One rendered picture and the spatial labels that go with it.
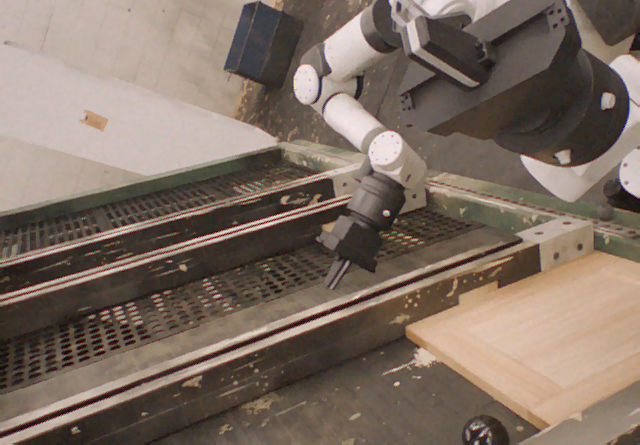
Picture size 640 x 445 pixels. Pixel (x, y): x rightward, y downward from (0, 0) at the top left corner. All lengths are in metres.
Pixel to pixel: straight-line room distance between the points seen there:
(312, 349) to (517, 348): 0.28
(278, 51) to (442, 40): 4.80
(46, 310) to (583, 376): 0.97
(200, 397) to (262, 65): 4.41
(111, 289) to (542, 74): 1.06
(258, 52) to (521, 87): 4.74
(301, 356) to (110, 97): 3.82
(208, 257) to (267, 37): 3.92
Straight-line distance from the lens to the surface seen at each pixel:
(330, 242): 1.03
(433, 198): 1.52
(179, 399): 0.84
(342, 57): 1.15
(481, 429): 0.51
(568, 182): 0.56
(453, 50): 0.37
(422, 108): 0.42
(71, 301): 1.31
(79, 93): 4.54
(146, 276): 1.31
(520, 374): 0.82
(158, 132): 4.63
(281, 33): 5.17
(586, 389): 0.80
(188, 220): 1.58
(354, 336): 0.90
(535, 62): 0.38
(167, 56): 5.99
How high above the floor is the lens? 1.82
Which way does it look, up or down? 28 degrees down
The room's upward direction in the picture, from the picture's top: 73 degrees counter-clockwise
